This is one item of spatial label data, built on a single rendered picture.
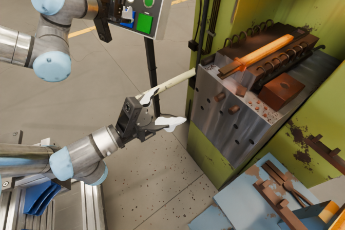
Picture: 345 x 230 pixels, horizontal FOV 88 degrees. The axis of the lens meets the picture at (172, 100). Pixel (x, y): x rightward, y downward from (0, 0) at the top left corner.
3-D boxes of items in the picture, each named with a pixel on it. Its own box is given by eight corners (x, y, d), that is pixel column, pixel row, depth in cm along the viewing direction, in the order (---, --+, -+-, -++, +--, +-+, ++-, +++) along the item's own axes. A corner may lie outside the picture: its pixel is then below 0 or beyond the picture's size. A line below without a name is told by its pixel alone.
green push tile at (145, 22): (149, 34, 83) (152, 16, 79) (136, 29, 85) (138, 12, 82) (151, 34, 84) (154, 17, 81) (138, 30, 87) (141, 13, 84)
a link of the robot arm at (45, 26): (31, 60, 49) (38, 23, 43) (33, 38, 55) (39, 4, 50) (64, 66, 54) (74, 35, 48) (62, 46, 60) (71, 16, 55)
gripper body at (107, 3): (128, 0, 63) (101, -9, 53) (124, 25, 67) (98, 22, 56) (111, -5, 66) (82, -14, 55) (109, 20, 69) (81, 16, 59)
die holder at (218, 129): (234, 169, 94) (271, 126, 60) (190, 119, 114) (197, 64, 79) (296, 118, 114) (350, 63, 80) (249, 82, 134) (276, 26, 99)
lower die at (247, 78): (249, 91, 69) (257, 75, 63) (213, 63, 79) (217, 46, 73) (309, 53, 84) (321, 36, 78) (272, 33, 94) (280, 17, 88)
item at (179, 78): (138, 106, 105) (137, 100, 101) (134, 100, 108) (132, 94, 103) (196, 76, 120) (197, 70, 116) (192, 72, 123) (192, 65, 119)
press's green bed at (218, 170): (217, 190, 131) (234, 169, 95) (186, 149, 151) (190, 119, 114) (266, 149, 151) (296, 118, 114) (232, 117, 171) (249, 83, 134)
